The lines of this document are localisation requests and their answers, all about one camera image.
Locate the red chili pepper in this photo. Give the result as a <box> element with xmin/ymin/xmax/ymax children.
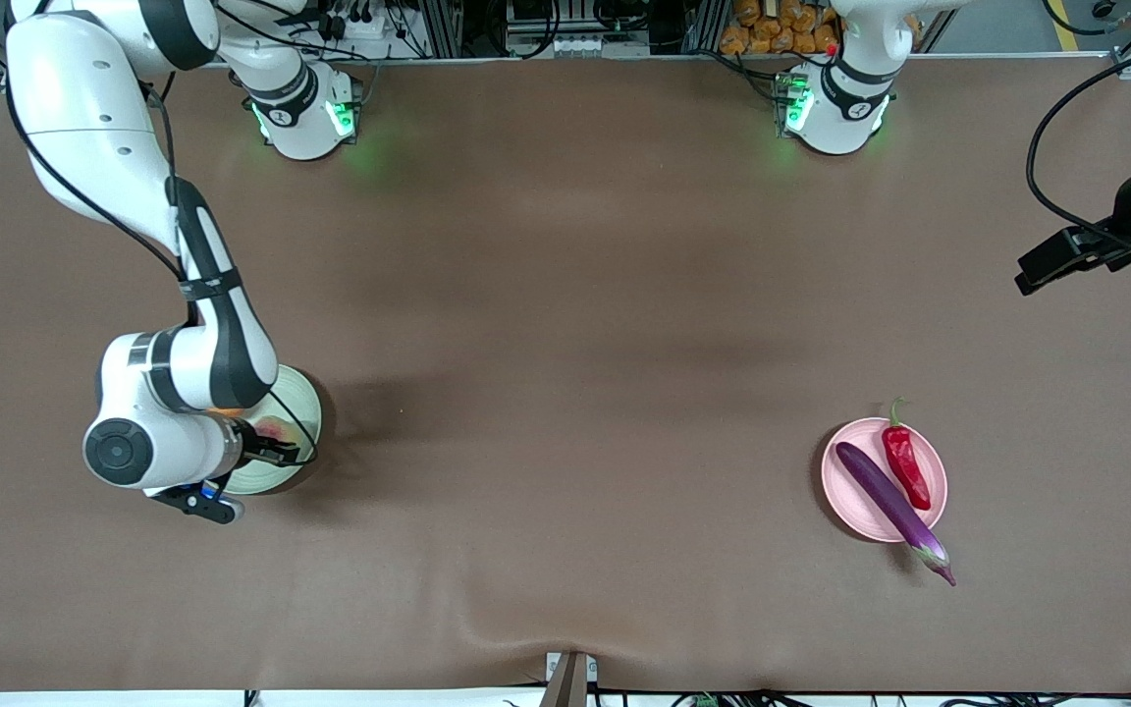
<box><xmin>882</xmin><ymin>397</ymin><xmax>934</xmax><ymax>512</ymax></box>

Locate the long purple eggplant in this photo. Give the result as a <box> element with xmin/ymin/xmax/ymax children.
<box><xmin>835</xmin><ymin>441</ymin><xmax>958</xmax><ymax>588</ymax></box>

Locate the light green round plate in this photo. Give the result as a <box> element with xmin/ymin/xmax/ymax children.
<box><xmin>222</xmin><ymin>365</ymin><xmax>324</xmax><ymax>495</ymax></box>

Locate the brown table cloth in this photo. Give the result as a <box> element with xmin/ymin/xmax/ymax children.
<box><xmin>0</xmin><ymin>54</ymin><xmax>1131</xmax><ymax>693</ymax></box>

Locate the pink round plate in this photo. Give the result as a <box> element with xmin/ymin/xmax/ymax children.
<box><xmin>820</xmin><ymin>417</ymin><xmax>948</xmax><ymax>544</ymax></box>

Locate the pile of orange packets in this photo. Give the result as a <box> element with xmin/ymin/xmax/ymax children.
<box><xmin>720</xmin><ymin>0</ymin><xmax>841</xmax><ymax>57</ymax></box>

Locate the white power strip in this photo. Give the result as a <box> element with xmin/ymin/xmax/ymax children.
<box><xmin>325</xmin><ymin>0</ymin><xmax>400</xmax><ymax>40</ymax></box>

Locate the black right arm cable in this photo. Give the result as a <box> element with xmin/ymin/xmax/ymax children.
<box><xmin>4</xmin><ymin>39</ymin><xmax>321</xmax><ymax>467</ymax></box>

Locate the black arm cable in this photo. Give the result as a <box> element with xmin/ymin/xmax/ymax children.
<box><xmin>1025</xmin><ymin>54</ymin><xmax>1131</xmax><ymax>264</ymax></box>
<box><xmin>4</xmin><ymin>39</ymin><xmax>321</xmax><ymax>467</ymax></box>

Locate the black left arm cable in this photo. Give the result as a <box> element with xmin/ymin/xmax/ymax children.
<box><xmin>1025</xmin><ymin>54</ymin><xmax>1131</xmax><ymax>264</ymax></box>

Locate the metal table clamp bracket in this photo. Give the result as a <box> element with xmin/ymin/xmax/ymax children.
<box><xmin>538</xmin><ymin>650</ymin><xmax>600</xmax><ymax>707</ymax></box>

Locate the aluminium frame post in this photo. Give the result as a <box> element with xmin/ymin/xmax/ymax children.
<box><xmin>406</xmin><ymin>0</ymin><xmax>464</xmax><ymax>60</ymax></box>
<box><xmin>688</xmin><ymin>0</ymin><xmax>731</xmax><ymax>55</ymax></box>

